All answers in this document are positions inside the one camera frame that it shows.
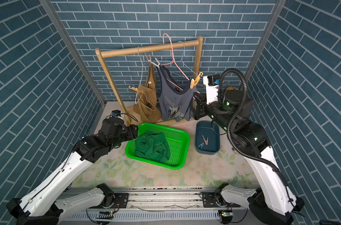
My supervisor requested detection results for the green plastic basket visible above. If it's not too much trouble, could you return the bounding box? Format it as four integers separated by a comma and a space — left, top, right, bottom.
125, 123, 190, 170

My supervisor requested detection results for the green tank top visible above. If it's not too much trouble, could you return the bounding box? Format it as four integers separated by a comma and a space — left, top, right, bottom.
135, 131, 170, 163

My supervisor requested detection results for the tan clothespin on strap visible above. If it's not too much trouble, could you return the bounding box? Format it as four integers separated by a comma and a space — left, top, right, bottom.
129, 86, 141, 92

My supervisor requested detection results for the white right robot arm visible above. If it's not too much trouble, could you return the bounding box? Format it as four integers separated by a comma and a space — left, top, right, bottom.
194, 90, 305, 225

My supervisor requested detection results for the wooden clothes rack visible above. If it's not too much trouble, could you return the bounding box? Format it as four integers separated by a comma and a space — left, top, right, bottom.
95, 36, 204, 126

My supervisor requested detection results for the pink clothespin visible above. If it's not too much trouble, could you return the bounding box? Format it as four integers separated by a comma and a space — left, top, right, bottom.
202, 135, 209, 145

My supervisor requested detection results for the dark grey tank top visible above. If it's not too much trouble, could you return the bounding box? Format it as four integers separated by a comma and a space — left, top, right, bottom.
157, 66, 198, 122

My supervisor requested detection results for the dark teal plastic tray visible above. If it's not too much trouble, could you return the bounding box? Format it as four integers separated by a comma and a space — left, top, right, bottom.
194, 121, 221, 155

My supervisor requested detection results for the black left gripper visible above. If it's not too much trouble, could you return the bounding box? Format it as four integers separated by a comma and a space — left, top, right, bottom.
108, 123, 140, 151

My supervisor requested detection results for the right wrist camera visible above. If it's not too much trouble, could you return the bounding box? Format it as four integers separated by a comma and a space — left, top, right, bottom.
202, 73, 222, 105

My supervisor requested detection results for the light blue wire hanger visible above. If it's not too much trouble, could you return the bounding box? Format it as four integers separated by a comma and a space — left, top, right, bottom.
159, 40, 202, 82

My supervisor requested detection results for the pink wire hanger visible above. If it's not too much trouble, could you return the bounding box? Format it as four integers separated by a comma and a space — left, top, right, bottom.
162, 33, 200, 80

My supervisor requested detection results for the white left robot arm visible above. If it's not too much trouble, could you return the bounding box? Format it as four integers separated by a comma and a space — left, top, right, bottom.
6, 117, 138, 225

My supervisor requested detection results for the beige clothespin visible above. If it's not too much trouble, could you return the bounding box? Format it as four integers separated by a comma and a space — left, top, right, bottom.
148, 58, 161, 68
145, 53, 153, 65

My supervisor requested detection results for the white wire hanger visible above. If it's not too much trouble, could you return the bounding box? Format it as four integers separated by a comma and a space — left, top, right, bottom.
134, 45, 148, 105

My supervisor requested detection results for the tan tank top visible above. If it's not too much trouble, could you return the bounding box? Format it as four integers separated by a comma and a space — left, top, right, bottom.
133, 64, 162, 123

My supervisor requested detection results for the yellow clothespin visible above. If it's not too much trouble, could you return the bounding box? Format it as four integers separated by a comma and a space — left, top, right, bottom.
190, 72, 203, 89

